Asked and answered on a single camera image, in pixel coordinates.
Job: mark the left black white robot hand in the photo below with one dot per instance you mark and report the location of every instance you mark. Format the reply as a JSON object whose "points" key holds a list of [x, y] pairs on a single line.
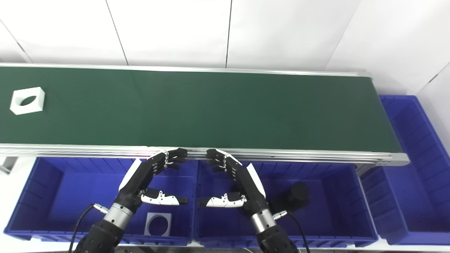
{"points": [[140, 175]]}

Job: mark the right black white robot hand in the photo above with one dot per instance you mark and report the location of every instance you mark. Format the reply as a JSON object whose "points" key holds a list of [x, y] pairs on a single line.
{"points": [[248, 182]]}

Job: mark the white square part round hole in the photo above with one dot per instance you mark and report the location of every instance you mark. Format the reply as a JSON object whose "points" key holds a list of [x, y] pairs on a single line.
{"points": [[149, 219], [38, 96]]}

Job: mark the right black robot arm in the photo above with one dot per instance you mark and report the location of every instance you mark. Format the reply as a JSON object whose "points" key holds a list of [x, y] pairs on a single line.
{"points": [[274, 237]]}

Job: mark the black cylinder part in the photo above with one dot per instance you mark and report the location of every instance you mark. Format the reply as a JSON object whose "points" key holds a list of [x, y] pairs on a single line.
{"points": [[293, 196]]}

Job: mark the blue plastic bin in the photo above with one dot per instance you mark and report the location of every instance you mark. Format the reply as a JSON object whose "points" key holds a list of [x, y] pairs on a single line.
{"points": [[334, 196], [415, 168], [70, 189]]}

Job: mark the green conveyor belt aluminium frame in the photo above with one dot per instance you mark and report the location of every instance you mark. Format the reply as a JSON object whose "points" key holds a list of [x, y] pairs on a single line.
{"points": [[211, 109]]}

